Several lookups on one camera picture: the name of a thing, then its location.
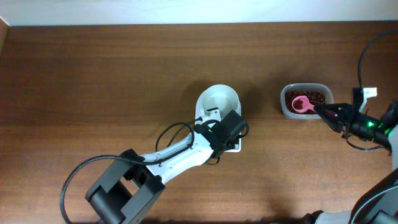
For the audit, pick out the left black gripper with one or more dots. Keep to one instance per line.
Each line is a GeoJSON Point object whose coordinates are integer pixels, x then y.
{"type": "Point", "coordinates": [231, 145]}

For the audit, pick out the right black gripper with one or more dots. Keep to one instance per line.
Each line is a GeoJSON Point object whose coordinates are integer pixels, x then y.
{"type": "Point", "coordinates": [342, 120]}

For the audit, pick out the pink measuring scoop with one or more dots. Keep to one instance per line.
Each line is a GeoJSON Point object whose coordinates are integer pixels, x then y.
{"type": "Point", "coordinates": [302, 104]}

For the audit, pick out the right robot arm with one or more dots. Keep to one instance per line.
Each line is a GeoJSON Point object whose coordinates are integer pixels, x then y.
{"type": "Point", "coordinates": [362, 132]}

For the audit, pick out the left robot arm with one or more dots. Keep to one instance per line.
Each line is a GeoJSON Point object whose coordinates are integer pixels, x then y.
{"type": "Point", "coordinates": [129, 187]}

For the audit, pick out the white digital kitchen scale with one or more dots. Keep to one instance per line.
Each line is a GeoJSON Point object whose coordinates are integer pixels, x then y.
{"type": "Point", "coordinates": [199, 139]}

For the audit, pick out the red adzuki beans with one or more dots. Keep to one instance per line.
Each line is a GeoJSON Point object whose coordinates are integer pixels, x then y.
{"type": "Point", "coordinates": [315, 97]}

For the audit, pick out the clear plastic container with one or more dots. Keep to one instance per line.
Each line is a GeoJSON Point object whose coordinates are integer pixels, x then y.
{"type": "Point", "coordinates": [304, 87]}

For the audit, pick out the white round bowl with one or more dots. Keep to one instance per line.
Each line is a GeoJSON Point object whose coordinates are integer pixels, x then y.
{"type": "Point", "coordinates": [219, 96]}

